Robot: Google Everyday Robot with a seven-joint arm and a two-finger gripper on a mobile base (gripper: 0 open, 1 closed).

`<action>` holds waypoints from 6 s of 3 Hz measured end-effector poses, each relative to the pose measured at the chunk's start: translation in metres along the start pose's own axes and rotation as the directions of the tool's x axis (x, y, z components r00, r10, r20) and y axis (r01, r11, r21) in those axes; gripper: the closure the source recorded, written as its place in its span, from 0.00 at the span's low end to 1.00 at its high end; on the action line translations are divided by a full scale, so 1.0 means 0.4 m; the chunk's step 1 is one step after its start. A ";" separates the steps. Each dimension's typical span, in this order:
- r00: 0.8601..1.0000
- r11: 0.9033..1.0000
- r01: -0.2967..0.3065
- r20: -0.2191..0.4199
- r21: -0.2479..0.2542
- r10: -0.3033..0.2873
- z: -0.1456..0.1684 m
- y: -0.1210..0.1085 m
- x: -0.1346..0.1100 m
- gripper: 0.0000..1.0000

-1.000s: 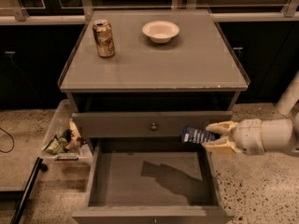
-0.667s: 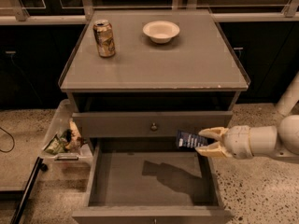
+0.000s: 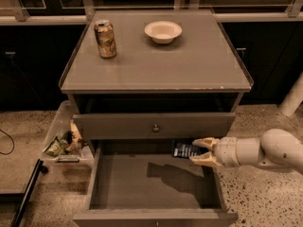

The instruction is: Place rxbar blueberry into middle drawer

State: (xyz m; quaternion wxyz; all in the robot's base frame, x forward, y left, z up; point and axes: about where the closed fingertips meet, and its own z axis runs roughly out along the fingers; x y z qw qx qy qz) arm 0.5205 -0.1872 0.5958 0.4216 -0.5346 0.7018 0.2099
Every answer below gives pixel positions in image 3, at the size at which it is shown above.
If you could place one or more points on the brass top drawer knob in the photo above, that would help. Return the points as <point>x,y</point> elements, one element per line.
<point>155,128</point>

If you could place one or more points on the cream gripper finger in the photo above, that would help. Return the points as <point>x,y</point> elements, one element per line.
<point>208,142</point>
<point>206,159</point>

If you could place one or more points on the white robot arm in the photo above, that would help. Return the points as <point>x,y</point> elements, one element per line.
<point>276,149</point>

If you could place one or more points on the brown snack bag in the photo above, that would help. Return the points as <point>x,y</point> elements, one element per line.
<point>75,143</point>

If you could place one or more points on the clear plastic storage bin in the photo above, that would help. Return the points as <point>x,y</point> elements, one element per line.
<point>59,127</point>

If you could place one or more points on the grey wooden drawer cabinet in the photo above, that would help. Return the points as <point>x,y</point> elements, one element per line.
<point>198,72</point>

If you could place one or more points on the gold beverage can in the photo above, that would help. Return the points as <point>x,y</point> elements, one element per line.
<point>105,36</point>

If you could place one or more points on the dark blue rxbar wrapper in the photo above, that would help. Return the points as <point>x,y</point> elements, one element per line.
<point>182,150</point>

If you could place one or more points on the black metal floor rail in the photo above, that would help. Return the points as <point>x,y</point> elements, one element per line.
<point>38,169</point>

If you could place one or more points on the white window railing frame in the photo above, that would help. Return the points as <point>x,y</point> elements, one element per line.
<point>73,12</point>

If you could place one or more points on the white cylindrical post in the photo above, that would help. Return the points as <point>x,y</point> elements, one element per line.
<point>293,99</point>

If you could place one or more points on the grey top drawer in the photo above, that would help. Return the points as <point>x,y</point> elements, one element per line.
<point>110,126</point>

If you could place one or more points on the white paper bowl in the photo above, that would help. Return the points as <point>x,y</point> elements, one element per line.
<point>163,32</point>

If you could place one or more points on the grey open middle drawer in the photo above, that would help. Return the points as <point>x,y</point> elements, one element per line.
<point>142,185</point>

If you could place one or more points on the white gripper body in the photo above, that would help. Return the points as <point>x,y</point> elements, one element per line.
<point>225,150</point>

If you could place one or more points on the green snack bag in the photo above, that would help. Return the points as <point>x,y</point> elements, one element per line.
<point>57,147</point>

